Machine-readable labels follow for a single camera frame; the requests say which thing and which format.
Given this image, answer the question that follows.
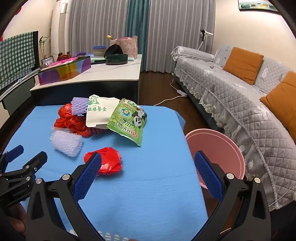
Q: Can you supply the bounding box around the orange cushion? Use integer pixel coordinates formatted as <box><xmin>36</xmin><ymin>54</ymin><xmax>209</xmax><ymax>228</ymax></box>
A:
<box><xmin>259</xmin><ymin>71</ymin><xmax>296</xmax><ymax>139</ymax></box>
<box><xmin>222</xmin><ymin>47</ymin><xmax>264</xmax><ymax>85</ymax></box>

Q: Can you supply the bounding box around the person's left hand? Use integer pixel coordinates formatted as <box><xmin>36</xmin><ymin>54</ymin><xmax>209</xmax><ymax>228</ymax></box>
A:
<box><xmin>8</xmin><ymin>204</ymin><xmax>26</xmax><ymax>233</ymax></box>

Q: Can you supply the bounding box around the grey pleated curtain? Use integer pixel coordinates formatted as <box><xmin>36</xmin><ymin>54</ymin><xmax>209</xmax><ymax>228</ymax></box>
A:
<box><xmin>146</xmin><ymin>0</ymin><xmax>215</xmax><ymax>75</ymax></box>
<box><xmin>69</xmin><ymin>0</ymin><xmax>129</xmax><ymax>55</ymax></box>

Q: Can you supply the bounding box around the stack of coloured bowls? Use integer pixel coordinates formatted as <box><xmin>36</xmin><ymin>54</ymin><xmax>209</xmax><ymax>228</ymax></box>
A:
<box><xmin>92</xmin><ymin>45</ymin><xmax>108</xmax><ymax>57</ymax></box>

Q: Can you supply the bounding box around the purple foam fruit net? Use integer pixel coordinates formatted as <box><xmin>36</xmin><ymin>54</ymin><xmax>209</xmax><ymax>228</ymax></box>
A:
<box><xmin>51</xmin><ymin>130</ymin><xmax>83</xmax><ymax>157</ymax></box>
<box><xmin>70</xmin><ymin>97</ymin><xmax>89</xmax><ymax>115</ymax></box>

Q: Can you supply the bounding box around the white paper meal box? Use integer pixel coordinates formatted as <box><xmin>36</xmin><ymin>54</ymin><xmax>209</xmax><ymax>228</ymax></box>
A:
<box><xmin>85</xmin><ymin>95</ymin><xmax>121</xmax><ymax>129</ymax></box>

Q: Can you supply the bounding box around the blue tablecloth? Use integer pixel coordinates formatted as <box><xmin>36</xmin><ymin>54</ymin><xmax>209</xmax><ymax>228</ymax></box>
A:
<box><xmin>0</xmin><ymin>105</ymin><xmax>208</xmax><ymax>241</ymax></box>

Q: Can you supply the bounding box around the small photo frame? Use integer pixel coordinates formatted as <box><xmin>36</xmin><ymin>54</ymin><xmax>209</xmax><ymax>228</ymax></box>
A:
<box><xmin>40</xmin><ymin>56</ymin><xmax>55</xmax><ymax>66</ymax></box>

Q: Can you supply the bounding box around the white-top coffee table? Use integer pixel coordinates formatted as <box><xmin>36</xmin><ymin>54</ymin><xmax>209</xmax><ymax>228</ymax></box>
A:
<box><xmin>30</xmin><ymin>54</ymin><xmax>142</xmax><ymax>107</ymax></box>

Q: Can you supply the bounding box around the pink plastic bucket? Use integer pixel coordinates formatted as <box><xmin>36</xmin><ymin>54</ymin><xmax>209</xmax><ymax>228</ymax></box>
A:
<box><xmin>185</xmin><ymin>128</ymin><xmax>245</xmax><ymax>189</ymax></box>

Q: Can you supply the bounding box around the teal curtain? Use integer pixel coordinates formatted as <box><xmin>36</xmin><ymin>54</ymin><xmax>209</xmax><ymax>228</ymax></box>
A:
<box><xmin>126</xmin><ymin>0</ymin><xmax>151</xmax><ymax>72</ymax></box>

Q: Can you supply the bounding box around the white rod with blue bead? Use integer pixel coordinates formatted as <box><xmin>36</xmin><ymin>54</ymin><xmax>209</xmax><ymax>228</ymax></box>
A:
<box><xmin>0</xmin><ymin>70</ymin><xmax>38</xmax><ymax>99</ymax></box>

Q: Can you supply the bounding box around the dark red foam net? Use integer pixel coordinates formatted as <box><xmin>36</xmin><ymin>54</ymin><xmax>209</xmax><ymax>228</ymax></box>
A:
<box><xmin>89</xmin><ymin>126</ymin><xmax>109</xmax><ymax>137</ymax></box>

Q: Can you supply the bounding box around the grey tv cabinet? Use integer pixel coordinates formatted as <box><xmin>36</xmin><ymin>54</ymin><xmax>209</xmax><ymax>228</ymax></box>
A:
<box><xmin>0</xmin><ymin>74</ymin><xmax>36</xmax><ymax>126</ymax></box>

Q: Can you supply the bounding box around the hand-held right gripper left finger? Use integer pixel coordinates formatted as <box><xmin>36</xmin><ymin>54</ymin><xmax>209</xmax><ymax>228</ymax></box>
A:
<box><xmin>24</xmin><ymin>152</ymin><xmax>102</xmax><ymax>241</ymax></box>

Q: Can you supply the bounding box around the black bowl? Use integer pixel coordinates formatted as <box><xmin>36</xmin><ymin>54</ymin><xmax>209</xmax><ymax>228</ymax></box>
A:
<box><xmin>104</xmin><ymin>44</ymin><xmax>124</xmax><ymax>58</ymax></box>

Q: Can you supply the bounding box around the mint green tray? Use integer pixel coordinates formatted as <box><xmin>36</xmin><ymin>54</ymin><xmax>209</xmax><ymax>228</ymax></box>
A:
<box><xmin>90</xmin><ymin>56</ymin><xmax>135</xmax><ymax>63</ymax></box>

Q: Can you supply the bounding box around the white power cable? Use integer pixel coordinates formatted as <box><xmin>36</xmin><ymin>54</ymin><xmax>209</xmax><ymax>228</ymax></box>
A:
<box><xmin>153</xmin><ymin>79</ymin><xmax>183</xmax><ymax>106</ymax></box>

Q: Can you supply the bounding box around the green checked cloth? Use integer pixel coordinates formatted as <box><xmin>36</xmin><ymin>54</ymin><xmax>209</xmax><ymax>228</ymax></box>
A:
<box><xmin>0</xmin><ymin>31</ymin><xmax>38</xmax><ymax>90</ymax></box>

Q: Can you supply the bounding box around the black television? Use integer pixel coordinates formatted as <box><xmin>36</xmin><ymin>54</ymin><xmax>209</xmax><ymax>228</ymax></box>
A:
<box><xmin>31</xmin><ymin>31</ymin><xmax>39</xmax><ymax>72</ymax></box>

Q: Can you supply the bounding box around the colourful rectangular box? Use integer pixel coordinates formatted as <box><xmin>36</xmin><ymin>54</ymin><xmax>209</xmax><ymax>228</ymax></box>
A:
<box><xmin>38</xmin><ymin>56</ymin><xmax>91</xmax><ymax>86</ymax></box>

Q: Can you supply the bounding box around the small red plastic bag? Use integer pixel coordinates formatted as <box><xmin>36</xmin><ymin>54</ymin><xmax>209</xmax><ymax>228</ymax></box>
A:
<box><xmin>84</xmin><ymin>147</ymin><xmax>123</xmax><ymax>175</ymax></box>

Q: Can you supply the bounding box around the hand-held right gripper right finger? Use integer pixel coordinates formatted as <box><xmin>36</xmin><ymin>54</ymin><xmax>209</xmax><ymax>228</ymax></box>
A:
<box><xmin>194</xmin><ymin>151</ymin><xmax>271</xmax><ymax>241</ymax></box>

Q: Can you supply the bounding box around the large red plastic bag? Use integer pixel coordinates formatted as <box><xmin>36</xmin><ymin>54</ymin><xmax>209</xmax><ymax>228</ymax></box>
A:
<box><xmin>54</xmin><ymin>103</ymin><xmax>91</xmax><ymax>138</ymax></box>

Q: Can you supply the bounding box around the white standing air conditioner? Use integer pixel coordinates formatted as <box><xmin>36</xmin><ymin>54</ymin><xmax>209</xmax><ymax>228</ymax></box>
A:
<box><xmin>50</xmin><ymin>0</ymin><xmax>74</xmax><ymax>58</ymax></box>

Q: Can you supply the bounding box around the thin bamboo plant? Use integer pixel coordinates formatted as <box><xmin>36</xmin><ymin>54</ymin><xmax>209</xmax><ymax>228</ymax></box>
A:
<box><xmin>38</xmin><ymin>36</ymin><xmax>50</xmax><ymax>58</ymax></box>

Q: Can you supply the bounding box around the sofa with grey quilted cover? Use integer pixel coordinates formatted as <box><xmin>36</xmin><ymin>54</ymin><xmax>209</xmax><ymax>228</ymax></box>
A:
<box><xmin>171</xmin><ymin>45</ymin><xmax>296</xmax><ymax>211</ymax></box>

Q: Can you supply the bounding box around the pink lace basket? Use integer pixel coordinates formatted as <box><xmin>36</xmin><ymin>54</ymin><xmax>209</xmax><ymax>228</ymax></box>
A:
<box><xmin>111</xmin><ymin>36</ymin><xmax>138</xmax><ymax>58</ymax></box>

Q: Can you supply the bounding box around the framed wall picture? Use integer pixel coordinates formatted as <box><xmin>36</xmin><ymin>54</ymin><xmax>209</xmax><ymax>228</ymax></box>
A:
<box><xmin>238</xmin><ymin>0</ymin><xmax>280</xmax><ymax>11</ymax></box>

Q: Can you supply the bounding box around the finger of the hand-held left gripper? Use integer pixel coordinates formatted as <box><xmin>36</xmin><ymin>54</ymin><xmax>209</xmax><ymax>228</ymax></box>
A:
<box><xmin>22</xmin><ymin>151</ymin><xmax>48</xmax><ymax>181</ymax></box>
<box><xmin>0</xmin><ymin>145</ymin><xmax>24</xmax><ymax>167</ymax></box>

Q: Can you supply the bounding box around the green panda snack bag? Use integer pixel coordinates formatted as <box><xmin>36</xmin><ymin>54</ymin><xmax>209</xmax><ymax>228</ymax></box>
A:
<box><xmin>107</xmin><ymin>98</ymin><xmax>148</xmax><ymax>147</ymax></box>

